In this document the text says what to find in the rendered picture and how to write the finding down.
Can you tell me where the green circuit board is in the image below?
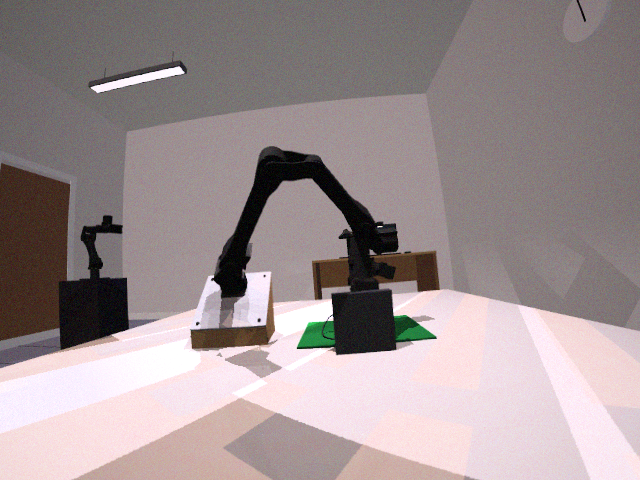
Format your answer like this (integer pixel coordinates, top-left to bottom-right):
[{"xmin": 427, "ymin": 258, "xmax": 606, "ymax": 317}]
[{"xmin": 297, "ymin": 315, "xmax": 437, "ymax": 349}]

